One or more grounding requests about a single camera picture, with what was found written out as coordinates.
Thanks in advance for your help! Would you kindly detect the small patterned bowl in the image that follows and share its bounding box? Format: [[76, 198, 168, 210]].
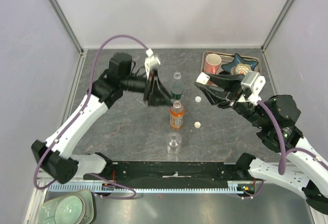
[[231, 63, 252, 75]]

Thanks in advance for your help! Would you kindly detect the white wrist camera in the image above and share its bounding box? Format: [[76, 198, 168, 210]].
[[144, 48, 161, 78], [238, 71, 266, 106]]

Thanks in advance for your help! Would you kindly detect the metal tray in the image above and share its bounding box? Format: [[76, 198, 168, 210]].
[[200, 52, 263, 75]]

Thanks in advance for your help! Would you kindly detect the blue star-shaped dish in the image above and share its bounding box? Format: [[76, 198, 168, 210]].
[[221, 53, 258, 75]]

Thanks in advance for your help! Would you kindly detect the clear bottle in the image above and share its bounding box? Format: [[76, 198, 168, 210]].
[[166, 132, 182, 155]]

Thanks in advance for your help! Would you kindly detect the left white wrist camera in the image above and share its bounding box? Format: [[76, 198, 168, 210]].
[[144, 48, 161, 78]]

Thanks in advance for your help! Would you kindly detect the green ceramic bowl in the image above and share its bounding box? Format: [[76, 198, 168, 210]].
[[54, 195, 86, 224]]

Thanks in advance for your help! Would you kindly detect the orange drink bottle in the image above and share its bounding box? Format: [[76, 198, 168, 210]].
[[170, 100, 185, 129]]

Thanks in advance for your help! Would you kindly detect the white bottle cap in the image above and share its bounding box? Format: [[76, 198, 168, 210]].
[[195, 96, 201, 103], [194, 121, 201, 128]]

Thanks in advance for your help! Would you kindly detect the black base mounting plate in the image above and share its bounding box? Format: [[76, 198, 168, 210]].
[[98, 161, 254, 181]]

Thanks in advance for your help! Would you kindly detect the far white bottle cap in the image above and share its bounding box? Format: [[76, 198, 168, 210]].
[[195, 96, 201, 103]]

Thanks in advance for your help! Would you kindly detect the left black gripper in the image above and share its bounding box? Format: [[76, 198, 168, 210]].
[[120, 68, 173, 107]]

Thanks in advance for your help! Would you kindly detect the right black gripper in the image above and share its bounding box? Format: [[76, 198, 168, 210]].
[[194, 71, 268, 128]]

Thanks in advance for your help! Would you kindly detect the pink mug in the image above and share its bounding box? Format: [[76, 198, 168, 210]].
[[204, 53, 222, 74]]

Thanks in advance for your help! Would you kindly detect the green ceramic plate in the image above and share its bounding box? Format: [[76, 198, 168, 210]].
[[37, 190, 96, 223]]

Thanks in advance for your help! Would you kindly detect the slotted cable duct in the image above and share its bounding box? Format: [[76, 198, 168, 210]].
[[48, 181, 244, 194]]

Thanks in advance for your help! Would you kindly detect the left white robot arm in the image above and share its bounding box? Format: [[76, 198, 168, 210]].
[[31, 50, 172, 184]]

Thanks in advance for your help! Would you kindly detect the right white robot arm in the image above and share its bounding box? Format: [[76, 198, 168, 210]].
[[195, 71, 327, 214]]

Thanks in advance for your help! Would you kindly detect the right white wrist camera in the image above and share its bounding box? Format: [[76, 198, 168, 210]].
[[238, 71, 266, 106]]

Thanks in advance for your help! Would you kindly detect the middle white bottle cap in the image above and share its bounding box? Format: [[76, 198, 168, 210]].
[[194, 121, 201, 128]]

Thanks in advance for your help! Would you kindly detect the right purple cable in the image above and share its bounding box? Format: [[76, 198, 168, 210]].
[[257, 99, 328, 176]]

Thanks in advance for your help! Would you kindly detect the green label water bottle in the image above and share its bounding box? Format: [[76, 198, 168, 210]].
[[170, 72, 184, 100]]

